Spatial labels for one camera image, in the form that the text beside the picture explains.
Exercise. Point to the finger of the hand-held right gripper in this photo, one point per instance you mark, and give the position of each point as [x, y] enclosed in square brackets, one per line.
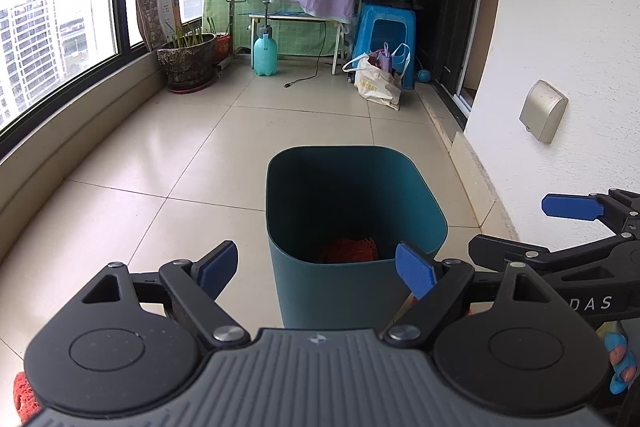
[565, 205]
[500, 249]

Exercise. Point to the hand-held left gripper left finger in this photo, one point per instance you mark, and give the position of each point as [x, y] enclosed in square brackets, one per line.
[220, 267]

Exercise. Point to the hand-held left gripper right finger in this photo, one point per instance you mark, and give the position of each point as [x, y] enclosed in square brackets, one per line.
[415, 272]

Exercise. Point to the red foam fruit net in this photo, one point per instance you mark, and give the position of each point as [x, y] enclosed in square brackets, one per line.
[350, 251]

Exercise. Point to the teal plastic trash bin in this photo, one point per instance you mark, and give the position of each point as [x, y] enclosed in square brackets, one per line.
[350, 297]

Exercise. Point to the person's right hand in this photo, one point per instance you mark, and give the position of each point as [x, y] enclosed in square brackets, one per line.
[620, 357]

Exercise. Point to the red plant saucer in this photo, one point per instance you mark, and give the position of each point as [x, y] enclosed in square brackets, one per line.
[192, 90]

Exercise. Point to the cream tote bag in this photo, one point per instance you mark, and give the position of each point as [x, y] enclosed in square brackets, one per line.
[375, 87]

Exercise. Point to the small blue ball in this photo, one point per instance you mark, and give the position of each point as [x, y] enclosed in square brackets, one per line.
[424, 76]

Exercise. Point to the dark ceramic flower pot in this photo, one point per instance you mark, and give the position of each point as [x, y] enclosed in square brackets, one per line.
[185, 62]

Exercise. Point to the small purple bag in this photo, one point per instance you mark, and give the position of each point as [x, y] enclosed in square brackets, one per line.
[385, 62]

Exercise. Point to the turquoise spray bottle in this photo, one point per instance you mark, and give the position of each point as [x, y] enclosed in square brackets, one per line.
[265, 57]

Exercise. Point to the small red pot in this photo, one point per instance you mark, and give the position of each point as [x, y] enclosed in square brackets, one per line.
[222, 47]

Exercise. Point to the green sprouting plant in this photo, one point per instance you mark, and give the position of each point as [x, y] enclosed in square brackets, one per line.
[192, 38]

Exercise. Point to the red scouring pad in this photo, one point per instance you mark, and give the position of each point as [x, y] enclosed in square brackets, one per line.
[25, 397]

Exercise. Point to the printed cardboard box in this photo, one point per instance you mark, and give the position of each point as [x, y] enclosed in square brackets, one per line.
[157, 17]

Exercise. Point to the blue plastic stool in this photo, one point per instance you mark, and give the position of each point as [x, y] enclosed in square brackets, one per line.
[385, 13]

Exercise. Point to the balcony window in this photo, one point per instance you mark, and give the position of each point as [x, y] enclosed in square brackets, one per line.
[50, 32]

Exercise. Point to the beige wall outlet cover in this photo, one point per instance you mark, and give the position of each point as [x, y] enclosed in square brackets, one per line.
[542, 112]

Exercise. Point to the black sliding door frame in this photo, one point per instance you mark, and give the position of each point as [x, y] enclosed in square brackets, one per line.
[450, 7]

